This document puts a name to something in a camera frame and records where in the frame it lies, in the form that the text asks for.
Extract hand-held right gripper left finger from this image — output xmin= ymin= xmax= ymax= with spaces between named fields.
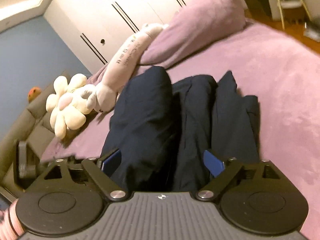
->
xmin=44 ymin=148 xmax=127 ymax=201

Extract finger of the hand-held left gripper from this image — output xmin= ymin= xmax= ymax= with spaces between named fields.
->
xmin=15 ymin=140 xmax=43 ymax=181

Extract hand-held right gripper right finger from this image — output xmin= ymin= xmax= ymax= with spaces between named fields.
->
xmin=195 ymin=150 xmax=281 ymax=201

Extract dark navy zip jacket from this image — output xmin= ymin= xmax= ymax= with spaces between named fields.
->
xmin=100 ymin=66 xmax=260 ymax=193

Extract grey padded headboard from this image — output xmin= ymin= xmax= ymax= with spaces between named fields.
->
xmin=0 ymin=70 xmax=75 ymax=198

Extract small orange plush toy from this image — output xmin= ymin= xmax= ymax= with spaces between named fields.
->
xmin=27 ymin=87 xmax=42 ymax=103

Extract cream flower plush toy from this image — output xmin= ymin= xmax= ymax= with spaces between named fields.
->
xmin=46 ymin=73 xmax=92 ymax=140

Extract long pale pink plush toy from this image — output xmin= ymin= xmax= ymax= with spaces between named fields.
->
xmin=86 ymin=23 xmax=169 ymax=113

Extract pink fleece bed blanket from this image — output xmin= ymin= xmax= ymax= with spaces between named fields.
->
xmin=40 ymin=22 xmax=320 ymax=240

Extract pink fleece pillow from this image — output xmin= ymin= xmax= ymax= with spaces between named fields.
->
xmin=139 ymin=0 xmax=247 ymax=69

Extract white wardrobe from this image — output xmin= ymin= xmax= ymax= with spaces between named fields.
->
xmin=44 ymin=0 xmax=218 ymax=74

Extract stool with yellow legs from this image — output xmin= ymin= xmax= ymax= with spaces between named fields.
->
xmin=267 ymin=0 xmax=313 ymax=28

